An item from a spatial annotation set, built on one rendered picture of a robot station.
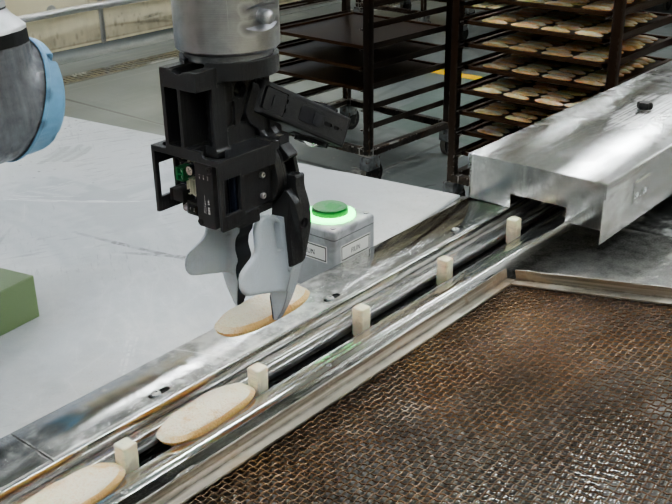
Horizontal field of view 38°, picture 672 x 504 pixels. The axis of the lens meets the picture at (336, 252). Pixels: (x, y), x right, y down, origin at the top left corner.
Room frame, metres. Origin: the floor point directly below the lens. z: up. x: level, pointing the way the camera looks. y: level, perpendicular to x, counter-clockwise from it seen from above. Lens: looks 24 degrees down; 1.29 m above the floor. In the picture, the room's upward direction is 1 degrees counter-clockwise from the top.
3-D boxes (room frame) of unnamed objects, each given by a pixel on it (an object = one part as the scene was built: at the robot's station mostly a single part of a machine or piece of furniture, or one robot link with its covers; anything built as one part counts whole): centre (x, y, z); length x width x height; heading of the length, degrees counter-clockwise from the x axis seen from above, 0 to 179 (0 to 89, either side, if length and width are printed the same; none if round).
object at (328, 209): (0.98, 0.01, 0.90); 0.04 x 0.04 x 0.02
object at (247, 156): (0.69, 0.08, 1.08); 0.09 x 0.08 x 0.12; 140
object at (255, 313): (0.71, 0.06, 0.93); 0.10 x 0.04 x 0.01; 140
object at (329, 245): (0.98, 0.00, 0.84); 0.08 x 0.08 x 0.11; 50
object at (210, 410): (0.67, 0.11, 0.86); 0.10 x 0.04 x 0.01; 142
